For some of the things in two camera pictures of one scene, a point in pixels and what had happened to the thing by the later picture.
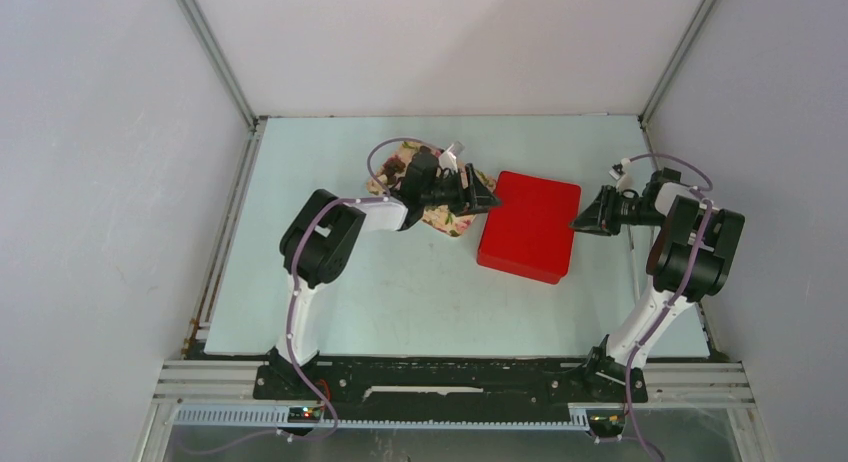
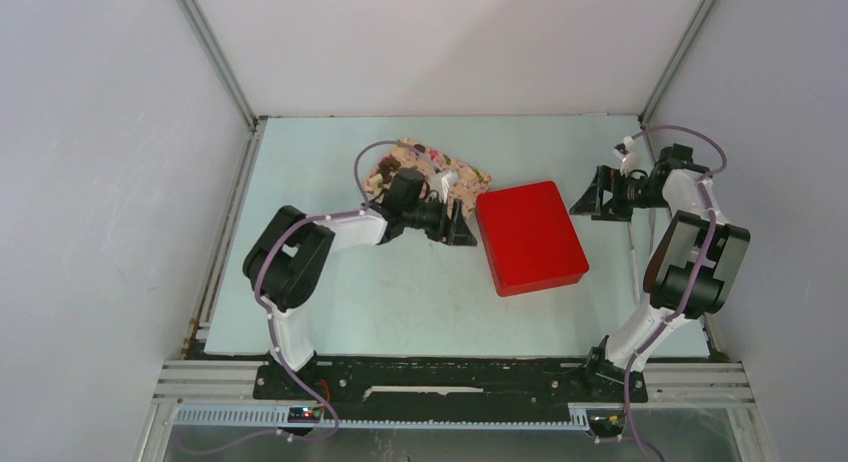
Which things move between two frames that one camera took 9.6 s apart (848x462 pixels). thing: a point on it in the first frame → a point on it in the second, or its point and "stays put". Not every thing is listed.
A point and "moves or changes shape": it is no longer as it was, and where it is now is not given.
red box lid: [530, 233] moves or changes shape
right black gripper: [599, 216] → [592, 203]
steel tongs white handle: [635, 269] stays put
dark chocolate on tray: [392, 166] stays put
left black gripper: [475, 197] → [453, 231]
